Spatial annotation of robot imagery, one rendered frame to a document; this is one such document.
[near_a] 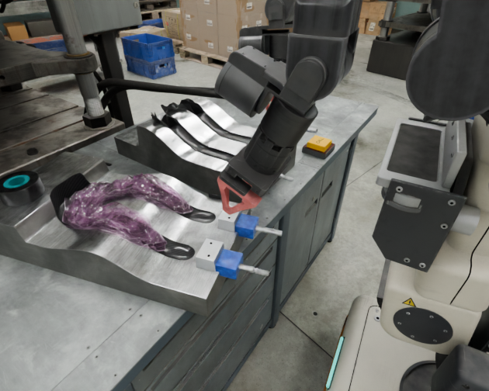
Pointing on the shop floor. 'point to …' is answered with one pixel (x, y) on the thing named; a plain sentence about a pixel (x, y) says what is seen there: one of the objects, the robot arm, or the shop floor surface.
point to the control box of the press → (107, 41)
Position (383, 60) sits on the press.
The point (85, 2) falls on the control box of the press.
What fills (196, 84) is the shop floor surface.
